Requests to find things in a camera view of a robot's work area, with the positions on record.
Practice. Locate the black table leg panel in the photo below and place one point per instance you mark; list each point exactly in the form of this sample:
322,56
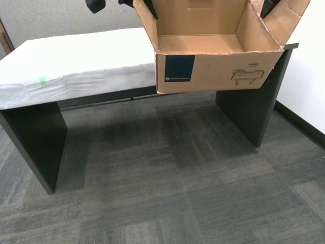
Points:
254,114
38,142

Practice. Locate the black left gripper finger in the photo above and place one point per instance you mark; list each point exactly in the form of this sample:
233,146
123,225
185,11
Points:
95,5
152,7

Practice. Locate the cardboard box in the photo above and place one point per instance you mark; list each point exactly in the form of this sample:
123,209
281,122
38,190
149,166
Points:
215,71

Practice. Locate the brown wooden wall trim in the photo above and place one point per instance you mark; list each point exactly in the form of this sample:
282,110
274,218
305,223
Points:
6,38

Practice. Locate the black table crossbeam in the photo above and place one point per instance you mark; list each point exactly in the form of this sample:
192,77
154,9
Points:
106,97

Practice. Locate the short green tape piece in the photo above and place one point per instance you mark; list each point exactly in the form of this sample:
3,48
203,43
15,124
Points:
43,81

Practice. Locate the black wall baseboard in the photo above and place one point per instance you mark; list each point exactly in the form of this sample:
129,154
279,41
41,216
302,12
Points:
302,124

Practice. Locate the white table cover sheet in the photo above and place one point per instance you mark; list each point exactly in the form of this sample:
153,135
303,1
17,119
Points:
76,61

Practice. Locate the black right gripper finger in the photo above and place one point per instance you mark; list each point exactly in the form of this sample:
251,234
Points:
269,6

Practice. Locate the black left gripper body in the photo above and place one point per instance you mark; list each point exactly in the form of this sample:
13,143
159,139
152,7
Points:
125,2

